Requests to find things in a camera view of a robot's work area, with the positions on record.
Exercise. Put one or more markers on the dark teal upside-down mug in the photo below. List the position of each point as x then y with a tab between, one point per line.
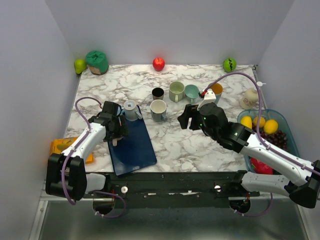
158	109

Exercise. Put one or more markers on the green striped ball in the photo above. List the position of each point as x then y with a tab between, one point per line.
229	65

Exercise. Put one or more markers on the red dragon fruit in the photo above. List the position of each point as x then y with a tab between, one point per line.
260	167

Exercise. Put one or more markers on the pale green mug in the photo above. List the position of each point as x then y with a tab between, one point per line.
176	91

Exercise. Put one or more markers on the pink cup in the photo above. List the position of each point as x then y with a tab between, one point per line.
115	142

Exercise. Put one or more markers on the orange fruit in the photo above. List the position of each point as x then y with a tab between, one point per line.
259	122

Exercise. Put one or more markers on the dark purple grapes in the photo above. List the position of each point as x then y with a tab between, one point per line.
279	138

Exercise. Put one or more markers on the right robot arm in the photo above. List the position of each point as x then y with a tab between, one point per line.
298	179

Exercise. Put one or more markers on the light blue small mug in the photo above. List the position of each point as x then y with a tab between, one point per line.
120	110

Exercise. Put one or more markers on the cream lotion pump bottle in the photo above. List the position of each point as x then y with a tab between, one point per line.
249	99

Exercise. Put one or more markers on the teal mug with bird picture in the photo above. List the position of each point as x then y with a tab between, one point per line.
191	93

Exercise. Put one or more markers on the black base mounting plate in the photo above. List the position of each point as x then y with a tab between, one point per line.
177	189

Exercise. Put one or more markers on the yellow lemon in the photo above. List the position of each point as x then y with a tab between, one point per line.
270	126

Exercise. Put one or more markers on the yellow-green pear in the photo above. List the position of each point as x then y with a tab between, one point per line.
79	65

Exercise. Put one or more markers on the yellow mango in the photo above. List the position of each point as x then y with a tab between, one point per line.
247	122

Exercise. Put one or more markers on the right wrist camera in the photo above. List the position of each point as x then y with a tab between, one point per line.
207	96

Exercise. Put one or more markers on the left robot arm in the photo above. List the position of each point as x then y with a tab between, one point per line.
66	174

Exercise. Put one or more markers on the dark blue tray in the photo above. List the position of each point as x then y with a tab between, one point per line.
132	152

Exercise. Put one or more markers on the green wrapped cylinder package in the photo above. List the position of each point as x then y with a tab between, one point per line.
97	62

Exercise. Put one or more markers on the brown striped mug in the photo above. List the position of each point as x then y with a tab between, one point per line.
157	93

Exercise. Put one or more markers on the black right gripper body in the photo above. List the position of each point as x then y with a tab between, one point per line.
194	124

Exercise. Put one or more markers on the orange snack bag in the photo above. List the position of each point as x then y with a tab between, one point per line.
59	145

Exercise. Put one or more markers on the blue mug with gold pattern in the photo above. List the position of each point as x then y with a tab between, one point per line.
217	90

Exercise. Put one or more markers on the red apple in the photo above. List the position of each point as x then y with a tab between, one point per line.
158	64

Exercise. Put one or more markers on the grey upside-down mug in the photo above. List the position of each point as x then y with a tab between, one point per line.
131	111

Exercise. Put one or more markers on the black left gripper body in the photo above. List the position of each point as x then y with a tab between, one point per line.
119	131

